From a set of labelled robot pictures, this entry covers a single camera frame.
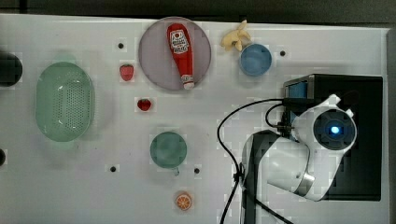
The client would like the black toaster oven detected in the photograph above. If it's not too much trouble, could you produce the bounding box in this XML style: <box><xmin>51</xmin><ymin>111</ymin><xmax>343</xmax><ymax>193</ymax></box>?
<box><xmin>283</xmin><ymin>74</ymin><xmax>383</xmax><ymax>201</ymax></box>

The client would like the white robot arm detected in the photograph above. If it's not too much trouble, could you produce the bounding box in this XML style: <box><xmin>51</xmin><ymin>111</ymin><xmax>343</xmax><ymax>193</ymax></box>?
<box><xmin>240</xmin><ymin>94</ymin><xmax>358</xmax><ymax>224</ymax></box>

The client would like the green mug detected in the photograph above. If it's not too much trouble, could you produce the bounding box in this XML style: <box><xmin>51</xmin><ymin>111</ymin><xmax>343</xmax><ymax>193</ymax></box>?
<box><xmin>149</xmin><ymin>132</ymin><xmax>187</xmax><ymax>176</ymax></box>

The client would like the lower red strawberry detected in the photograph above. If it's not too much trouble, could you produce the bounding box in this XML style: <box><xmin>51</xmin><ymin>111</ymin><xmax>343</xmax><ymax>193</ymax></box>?
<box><xmin>137</xmin><ymin>99</ymin><xmax>152</xmax><ymax>111</ymax></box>

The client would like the red strawberry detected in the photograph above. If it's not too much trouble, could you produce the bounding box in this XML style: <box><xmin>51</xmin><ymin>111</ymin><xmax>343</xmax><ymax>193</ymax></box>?
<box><xmin>120</xmin><ymin>64</ymin><xmax>134</xmax><ymax>81</ymax></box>
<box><xmin>137</xmin><ymin>99</ymin><xmax>152</xmax><ymax>111</ymax></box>

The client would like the pink round plate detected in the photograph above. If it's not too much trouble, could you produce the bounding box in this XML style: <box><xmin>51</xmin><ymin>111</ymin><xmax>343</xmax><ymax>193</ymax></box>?
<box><xmin>138</xmin><ymin>17</ymin><xmax>211</xmax><ymax>91</ymax></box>

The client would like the red ketchup bottle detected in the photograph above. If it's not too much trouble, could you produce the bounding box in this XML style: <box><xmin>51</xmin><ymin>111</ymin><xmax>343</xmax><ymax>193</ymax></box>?
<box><xmin>166</xmin><ymin>23</ymin><xmax>194</xmax><ymax>90</ymax></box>

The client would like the blue bowl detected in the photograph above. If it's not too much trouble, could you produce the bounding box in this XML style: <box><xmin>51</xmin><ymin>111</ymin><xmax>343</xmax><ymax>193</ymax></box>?
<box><xmin>239</xmin><ymin>44</ymin><xmax>273</xmax><ymax>77</ymax></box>

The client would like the upper red strawberry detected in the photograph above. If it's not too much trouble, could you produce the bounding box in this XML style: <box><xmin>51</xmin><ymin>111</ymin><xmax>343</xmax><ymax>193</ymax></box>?
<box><xmin>120</xmin><ymin>64</ymin><xmax>134</xmax><ymax>81</ymax></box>

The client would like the peeled banana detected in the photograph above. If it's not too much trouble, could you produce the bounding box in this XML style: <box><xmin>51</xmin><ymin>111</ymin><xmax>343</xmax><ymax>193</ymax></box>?
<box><xmin>220</xmin><ymin>20</ymin><xmax>251</xmax><ymax>51</ymax></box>

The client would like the orange slice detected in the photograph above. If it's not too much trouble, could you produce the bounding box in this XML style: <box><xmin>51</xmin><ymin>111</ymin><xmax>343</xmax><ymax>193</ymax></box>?
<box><xmin>175</xmin><ymin>192</ymin><xmax>192</xmax><ymax>211</ymax></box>

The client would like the green perforated colander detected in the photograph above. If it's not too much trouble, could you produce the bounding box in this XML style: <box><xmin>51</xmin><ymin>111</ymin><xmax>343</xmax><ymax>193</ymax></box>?
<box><xmin>35</xmin><ymin>62</ymin><xmax>95</xmax><ymax>142</ymax></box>

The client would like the black cylinder cup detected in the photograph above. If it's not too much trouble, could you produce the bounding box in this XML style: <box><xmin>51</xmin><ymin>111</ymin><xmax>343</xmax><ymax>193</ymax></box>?
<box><xmin>0</xmin><ymin>52</ymin><xmax>22</xmax><ymax>87</ymax></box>

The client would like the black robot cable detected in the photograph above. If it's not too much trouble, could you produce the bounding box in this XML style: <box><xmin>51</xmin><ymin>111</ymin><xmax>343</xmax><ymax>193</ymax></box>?
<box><xmin>216</xmin><ymin>98</ymin><xmax>293</xmax><ymax>224</ymax></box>

